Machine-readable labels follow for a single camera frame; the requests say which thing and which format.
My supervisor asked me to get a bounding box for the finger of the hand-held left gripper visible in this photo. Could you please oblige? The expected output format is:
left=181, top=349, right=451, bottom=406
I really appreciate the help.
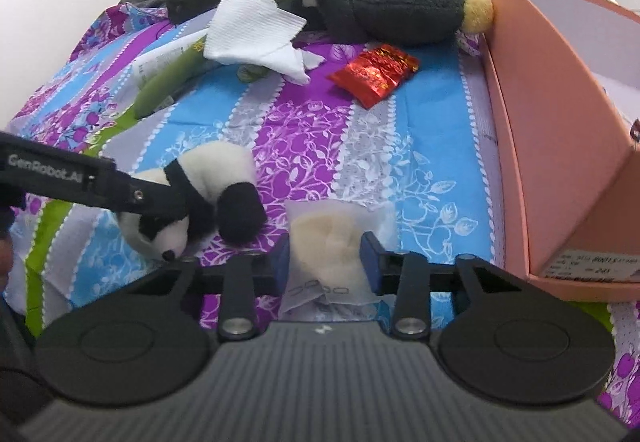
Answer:
left=96, top=169, right=189, bottom=219

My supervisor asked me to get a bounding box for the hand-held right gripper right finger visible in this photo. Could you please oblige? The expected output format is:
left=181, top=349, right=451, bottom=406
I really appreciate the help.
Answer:
left=359, top=232, right=524, bottom=341

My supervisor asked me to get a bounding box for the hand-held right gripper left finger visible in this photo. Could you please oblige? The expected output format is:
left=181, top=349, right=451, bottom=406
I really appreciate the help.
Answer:
left=117, top=233, right=294, bottom=342

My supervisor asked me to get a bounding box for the clear bag with cream item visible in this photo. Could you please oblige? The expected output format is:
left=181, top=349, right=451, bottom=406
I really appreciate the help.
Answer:
left=279, top=201, right=396, bottom=316

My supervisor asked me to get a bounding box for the panda plush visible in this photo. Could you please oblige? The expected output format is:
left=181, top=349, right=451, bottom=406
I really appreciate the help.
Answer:
left=116, top=143, right=269, bottom=264

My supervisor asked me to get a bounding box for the pink cardboard box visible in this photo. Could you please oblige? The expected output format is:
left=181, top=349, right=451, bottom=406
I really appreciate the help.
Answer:
left=486, top=0, right=640, bottom=304

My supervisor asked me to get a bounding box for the floral striped bed sheet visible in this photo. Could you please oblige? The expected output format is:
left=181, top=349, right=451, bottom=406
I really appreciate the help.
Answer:
left=0, top=2, right=640, bottom=423

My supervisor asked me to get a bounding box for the white printed plastic wrapper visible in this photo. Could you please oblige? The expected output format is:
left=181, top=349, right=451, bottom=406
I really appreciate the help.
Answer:
left=135, top=29, right=208, bottom=88

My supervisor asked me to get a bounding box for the red foil packet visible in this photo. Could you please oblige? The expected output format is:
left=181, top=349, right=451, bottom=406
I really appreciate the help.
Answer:
left=327, top=43, right=421, bottom=110

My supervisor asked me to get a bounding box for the white sock cloth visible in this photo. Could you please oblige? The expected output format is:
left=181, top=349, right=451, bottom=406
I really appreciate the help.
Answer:
left=204, top=0, right=326, bottom=85

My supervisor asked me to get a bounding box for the grey white penguin plush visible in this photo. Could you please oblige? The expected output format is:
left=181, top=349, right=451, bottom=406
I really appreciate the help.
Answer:
left=299, top=0, right=495, bottom=48

